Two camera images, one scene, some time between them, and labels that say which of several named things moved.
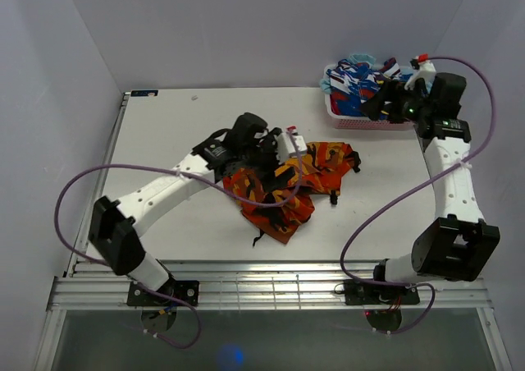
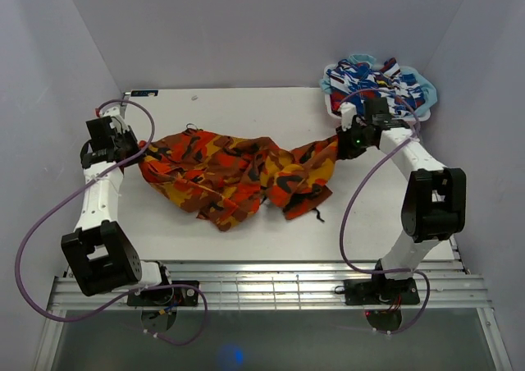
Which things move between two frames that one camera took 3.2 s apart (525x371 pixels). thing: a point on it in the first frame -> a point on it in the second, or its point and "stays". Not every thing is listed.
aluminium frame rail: (254, 286) stays
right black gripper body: (405, 104) -> (353, 140)
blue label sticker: (143, 93) stays
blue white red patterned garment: (355, 87) stays
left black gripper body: (267, 148) -> (126, 141)
